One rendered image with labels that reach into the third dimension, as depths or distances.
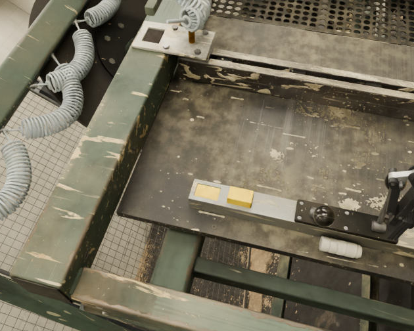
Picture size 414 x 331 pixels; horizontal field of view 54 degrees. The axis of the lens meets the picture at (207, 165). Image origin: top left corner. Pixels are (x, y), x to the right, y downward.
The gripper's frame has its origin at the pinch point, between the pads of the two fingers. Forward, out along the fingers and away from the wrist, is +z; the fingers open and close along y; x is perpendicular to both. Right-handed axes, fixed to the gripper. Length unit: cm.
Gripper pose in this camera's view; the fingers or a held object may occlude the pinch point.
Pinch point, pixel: (399, 223)
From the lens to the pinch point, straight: 75.7
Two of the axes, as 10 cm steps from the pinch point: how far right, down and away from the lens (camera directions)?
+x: 2.5, -8.1, 5.3
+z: 0.1, 5.5, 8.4
